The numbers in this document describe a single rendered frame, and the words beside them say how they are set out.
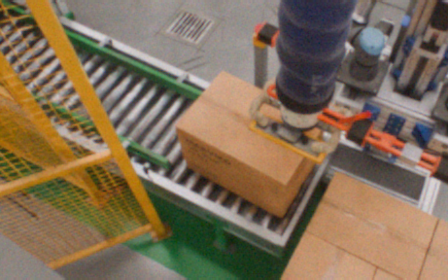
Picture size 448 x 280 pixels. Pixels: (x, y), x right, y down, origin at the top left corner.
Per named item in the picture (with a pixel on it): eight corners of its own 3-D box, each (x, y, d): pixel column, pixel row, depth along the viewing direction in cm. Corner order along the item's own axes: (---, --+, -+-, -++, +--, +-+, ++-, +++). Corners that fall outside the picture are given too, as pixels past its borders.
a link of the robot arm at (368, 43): (365, 70, 207) (372, 49, 196) (347, 52, 212) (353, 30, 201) (385, 59, 211) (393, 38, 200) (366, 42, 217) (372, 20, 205)
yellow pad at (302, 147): (247, 129, 185) (247, 122, 180) (259, 113, 189) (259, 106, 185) (320, 165, 178) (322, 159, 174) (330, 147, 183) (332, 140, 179)
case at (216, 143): (186, 166, 241) (174, 125, 207) (226, 115, 260) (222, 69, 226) (282, 219, 229) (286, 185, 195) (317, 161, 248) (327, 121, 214)
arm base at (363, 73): (354, 54, 225) (358, 40, 216) (382, 65, 223) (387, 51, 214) (343, 75, 218) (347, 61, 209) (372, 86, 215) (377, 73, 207)
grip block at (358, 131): (343, 139, 173) (345, 130, 168) (353, 121, 178) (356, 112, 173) (362, 148, 172) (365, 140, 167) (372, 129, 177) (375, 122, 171)
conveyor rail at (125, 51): (19, 19, 305) (6, -3, 289) (25, 16, 308) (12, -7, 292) (327, 161, 265) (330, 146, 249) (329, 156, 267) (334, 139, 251)
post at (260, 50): (254, 137, 318) (252, 35, 232) (258, 130, 321) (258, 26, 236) (261, 141, 317) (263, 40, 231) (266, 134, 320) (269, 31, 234)
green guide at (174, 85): (-1, 10, 288) (-8, -1, 281) (12, 1, 293) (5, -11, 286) (215, 110, 260) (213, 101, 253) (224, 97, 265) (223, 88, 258)
